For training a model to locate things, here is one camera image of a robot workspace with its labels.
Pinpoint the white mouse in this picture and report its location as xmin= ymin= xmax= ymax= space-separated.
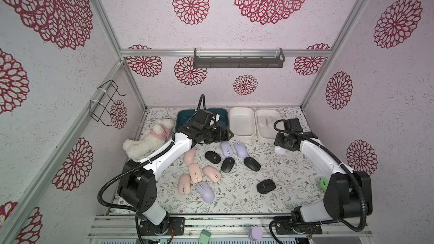
xmin=274 ymin=146 xmax=287 ymax=155
xmin=257 ymin=115 xmax=267 ymax=127

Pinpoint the large purple mouse bottom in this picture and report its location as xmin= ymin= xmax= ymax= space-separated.
xmin=196 ymin=181 xmax=215 ymax=203

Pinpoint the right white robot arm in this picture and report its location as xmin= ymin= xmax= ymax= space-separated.
xmin=274 ymin=131 xmax=373 ymax=232

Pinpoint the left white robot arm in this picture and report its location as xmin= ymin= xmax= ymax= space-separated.
xmin=118 ymin=125 xmax=234 ymax=226

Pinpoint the right teal storage box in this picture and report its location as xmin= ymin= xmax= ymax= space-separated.
xmin=207 ymin=108 xmax=229 ymax=127

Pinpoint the teal storage box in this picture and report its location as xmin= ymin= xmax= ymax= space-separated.
xmin=175 ymin=109 xmax=196 ymax=133
xmin=207 ymin=108 xmax=229 ymax=127

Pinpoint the left white storage box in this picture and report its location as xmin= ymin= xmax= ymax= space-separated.
xmin=229 ymin=107 xmax=256 ymax=141

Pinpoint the white storage box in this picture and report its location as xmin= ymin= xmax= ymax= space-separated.
xmin=255 ymin=109 xmax=281 ymax=145
xmin=229 ymin=107 xmax=256 ymax=141

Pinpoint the left teal storage box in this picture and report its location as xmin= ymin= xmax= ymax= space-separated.
xmin=175 ymin=109 xmax=196 ymax=133

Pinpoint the right white storage box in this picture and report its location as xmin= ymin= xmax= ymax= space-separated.
xmin=255 ymin=109 xmax=281 ymax=145

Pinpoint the black mouse top left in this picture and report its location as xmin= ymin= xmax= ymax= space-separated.
xmin=205 ymin=151 xmax=222 ymax=164

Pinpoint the black mouse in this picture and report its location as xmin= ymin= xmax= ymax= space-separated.
xmin=257 ymin=179 xmax=276 ymax=194
xmin=205 ymin=151 xmax=222 ymax=164
xmin=221 ymin=157 xmax=235 ymax=173
xmin=243 ymin=157 xmax=261 ymax=172

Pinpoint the black mouse centre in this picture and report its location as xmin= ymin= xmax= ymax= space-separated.
xmin=221 ymin=157 xmax=235 ymax=173

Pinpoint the pink mouse top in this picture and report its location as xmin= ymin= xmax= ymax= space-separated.
xmin=183 ymin=147 xmax=197 ymax=166

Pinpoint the pink mouse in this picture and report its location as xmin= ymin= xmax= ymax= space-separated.
xmin=183 ymin=147 xmax=197 ymax=166
xmin=188 ymin=163 xmax=202 ymax=184
xmin=202 ymin=166 xmax=222 ymax=183
xmin=179 ymin=174 xmax=191 ymax=195

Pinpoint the pink mouse middle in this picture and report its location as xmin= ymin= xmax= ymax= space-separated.
xmin=188 ymin=163 xmax=202 ymax=184

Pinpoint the pink mouse right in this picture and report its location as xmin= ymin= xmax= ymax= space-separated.
xmin=202 ymin=166 xmax=222 ymax=183

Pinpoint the floral table mat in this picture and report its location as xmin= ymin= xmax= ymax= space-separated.
xmin=157 ymin=135 xmax=324 ymax=214

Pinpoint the white plush dog toy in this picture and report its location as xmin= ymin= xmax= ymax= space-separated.
xmin=123 ymin=119 xmax=175 ymax=161

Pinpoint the green round toy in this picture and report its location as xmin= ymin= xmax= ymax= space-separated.
xmin=319 ymin=177 xmax=328 ymax=193

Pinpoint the pink mouse bottom left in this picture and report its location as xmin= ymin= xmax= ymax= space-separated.
xmin=179 ymin=174 xmax=191 ymax=195

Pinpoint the black mouse bottom right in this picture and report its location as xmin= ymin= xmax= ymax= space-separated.
xmin=257 ymin=179 xmax=276 ymax=194

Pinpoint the purple round cap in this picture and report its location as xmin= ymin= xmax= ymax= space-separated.
xmin=248 ymin=227 xmax=263 ymax=241

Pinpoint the green connector block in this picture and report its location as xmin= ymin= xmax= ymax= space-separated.
xmin=198 ymin=230 xmax=211 ymax=244

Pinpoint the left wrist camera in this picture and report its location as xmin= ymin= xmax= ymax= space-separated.
xmin=193 ymin=110 xmax=217 ymax=131

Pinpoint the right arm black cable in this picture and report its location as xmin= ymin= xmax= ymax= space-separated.
xmin=269 ymin=119 xmax=368 ymax=244

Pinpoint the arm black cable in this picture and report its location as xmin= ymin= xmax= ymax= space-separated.
xmin=97 ymin=140 xmax=175 ymax=244
xmin=269 ymin=119 xmax=368 ymax=244

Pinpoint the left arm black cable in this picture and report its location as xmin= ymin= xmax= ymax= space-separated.
xmin=97 ymin=140 xmax=175 ymax=244

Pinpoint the black wire wall rack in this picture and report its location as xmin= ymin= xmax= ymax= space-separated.
xmin=88 ymin=80 xmax=126 ymax=127

